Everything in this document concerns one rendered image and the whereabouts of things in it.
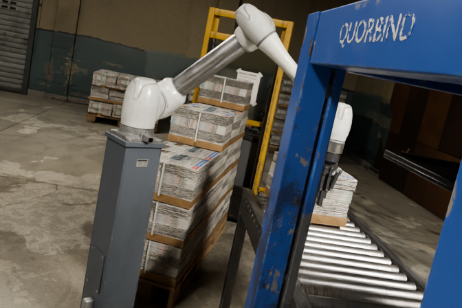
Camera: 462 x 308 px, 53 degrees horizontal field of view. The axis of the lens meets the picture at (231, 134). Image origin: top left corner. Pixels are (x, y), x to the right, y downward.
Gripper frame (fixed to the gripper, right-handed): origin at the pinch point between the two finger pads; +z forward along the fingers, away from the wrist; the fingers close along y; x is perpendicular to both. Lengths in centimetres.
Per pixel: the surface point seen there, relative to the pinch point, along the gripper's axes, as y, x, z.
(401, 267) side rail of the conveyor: -25.7, 30.8, 13.5
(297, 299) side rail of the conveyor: 25, 66, 14
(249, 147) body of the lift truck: -8, -230, 21
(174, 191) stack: 60, -58, 24
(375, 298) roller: -3, 58, 15
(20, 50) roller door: 370, -758, -1
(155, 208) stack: 68, -61, 37
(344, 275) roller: 2.3, 44.6, 14.2
